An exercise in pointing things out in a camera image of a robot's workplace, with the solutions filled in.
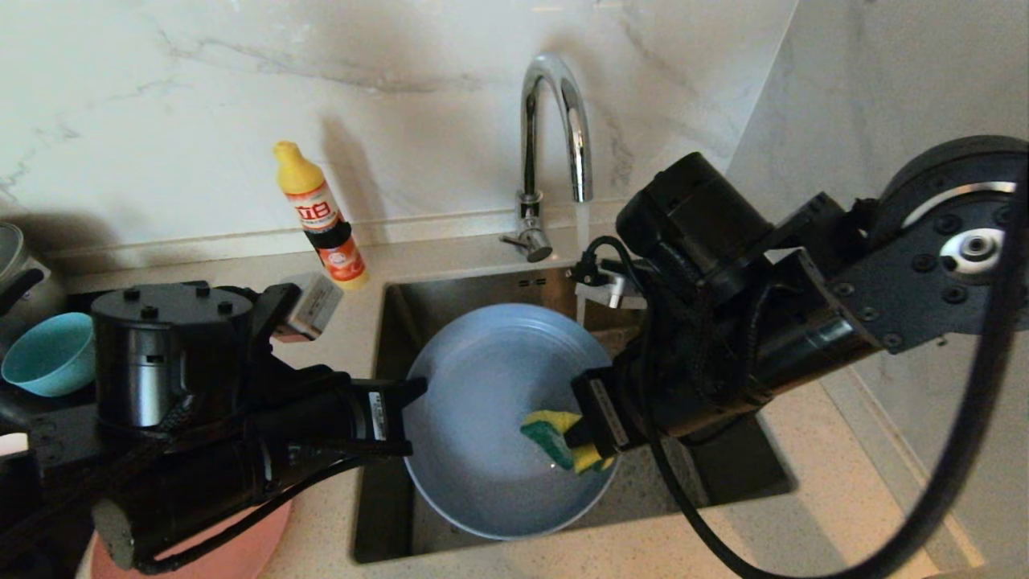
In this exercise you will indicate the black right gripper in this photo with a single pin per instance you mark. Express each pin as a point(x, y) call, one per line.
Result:
point(675, 394)

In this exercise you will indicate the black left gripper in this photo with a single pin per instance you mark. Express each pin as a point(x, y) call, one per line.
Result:
point(309, 438)

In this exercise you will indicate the yellow green sponge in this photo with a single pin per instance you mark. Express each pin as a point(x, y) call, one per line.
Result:
point(555, 434)

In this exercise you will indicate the blue grey plate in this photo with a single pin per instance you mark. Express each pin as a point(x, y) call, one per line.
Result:
point(482, 418)

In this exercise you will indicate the orange dish soap bottle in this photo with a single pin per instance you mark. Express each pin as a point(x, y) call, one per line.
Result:
point(325, 225)

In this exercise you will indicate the chrome gooseneck faucet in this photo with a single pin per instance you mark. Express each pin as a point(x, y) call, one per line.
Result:
point(528, 145)

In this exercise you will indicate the teal bowl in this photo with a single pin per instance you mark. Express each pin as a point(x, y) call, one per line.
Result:
point(48, 354)

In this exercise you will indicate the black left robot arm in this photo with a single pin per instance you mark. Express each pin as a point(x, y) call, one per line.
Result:
point(161, 434)

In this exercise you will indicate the stainless steel sink basin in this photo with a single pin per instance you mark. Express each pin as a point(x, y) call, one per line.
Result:
point(723, 466)

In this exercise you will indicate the pink plate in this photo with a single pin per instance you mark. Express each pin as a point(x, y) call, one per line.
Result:
point(241, 547)

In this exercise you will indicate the stainless steel pot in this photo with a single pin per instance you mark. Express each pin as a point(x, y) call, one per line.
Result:
point(16, 273)

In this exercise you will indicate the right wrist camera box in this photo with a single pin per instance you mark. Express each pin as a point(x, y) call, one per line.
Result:
point(611, 285)

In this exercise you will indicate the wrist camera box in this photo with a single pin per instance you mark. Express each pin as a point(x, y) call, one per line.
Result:
point(309, 305)
point(611, 285)

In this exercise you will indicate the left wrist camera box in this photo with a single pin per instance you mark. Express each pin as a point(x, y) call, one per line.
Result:
point(309, 305)

